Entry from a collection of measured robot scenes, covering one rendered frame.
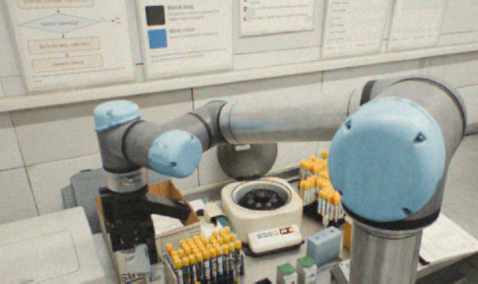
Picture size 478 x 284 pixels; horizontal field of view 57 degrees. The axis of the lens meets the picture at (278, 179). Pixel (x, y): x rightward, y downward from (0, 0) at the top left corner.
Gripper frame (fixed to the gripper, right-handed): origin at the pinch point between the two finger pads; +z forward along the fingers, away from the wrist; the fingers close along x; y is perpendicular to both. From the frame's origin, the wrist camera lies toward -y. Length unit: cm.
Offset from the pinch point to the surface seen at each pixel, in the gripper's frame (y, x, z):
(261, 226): -38.2, -24.8, 17.0
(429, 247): -84, 1, 23
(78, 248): 12.7, -5.6, -5.3
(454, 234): -97, 0, 23
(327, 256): -52, -8, 22
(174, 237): -11.3, -25.1, 12.6
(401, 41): -120, -61, -26
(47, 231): 17.6, -14.6, -5.3
